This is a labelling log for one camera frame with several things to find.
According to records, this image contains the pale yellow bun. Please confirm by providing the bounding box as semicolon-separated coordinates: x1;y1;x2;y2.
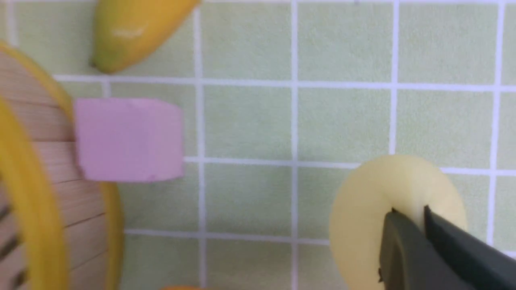
329;155;468;290

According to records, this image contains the pink cube block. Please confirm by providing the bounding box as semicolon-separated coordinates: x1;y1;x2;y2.
74;98;184;183

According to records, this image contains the yellow toy banana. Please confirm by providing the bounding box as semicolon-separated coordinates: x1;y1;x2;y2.
89;0;200;74

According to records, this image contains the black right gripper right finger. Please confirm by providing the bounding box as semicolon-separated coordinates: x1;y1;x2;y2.
424;206;516;290

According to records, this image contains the green checkered tablecloth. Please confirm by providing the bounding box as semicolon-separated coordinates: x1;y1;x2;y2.
1;0;515;290

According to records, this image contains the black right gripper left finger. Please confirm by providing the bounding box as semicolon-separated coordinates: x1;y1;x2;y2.
378;209;474;290

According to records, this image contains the bamboo steamer tray yellow rim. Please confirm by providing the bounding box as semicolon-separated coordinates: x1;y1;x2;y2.
1;41;124;290

